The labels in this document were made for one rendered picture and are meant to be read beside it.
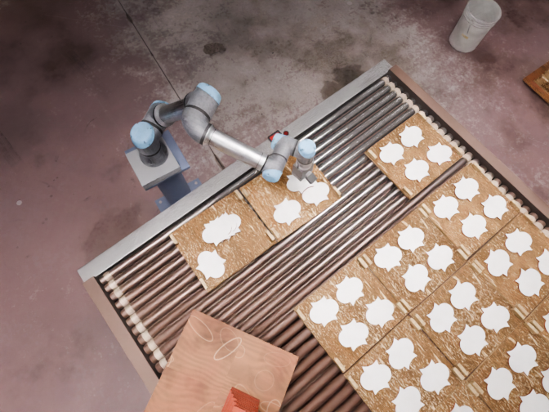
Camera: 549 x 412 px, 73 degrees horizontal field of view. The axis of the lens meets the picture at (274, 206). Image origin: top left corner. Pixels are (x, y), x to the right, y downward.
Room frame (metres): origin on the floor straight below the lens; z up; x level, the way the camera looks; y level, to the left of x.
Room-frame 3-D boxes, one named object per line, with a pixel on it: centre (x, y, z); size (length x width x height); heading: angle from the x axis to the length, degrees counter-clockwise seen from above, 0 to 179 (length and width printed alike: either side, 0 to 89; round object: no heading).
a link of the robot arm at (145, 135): (0.89, 0.67, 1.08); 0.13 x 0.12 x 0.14; 162
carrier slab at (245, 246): (0.44, 0.25, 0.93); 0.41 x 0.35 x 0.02; 131
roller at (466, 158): (0.37, -0.35, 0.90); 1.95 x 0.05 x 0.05; 132
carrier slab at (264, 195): (0.71, -0.08, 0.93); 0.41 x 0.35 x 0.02; 130
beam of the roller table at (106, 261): (0.90, 0.14, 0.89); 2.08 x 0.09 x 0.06; 132
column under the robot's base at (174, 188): (0.88, 0.67, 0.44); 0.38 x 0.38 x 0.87; 35
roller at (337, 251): (0.40, -0.31, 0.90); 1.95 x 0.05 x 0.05; 132
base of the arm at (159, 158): (0.88, 0.67, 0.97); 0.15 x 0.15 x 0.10
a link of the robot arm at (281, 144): (0.78, -0.02, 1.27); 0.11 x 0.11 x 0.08; 72
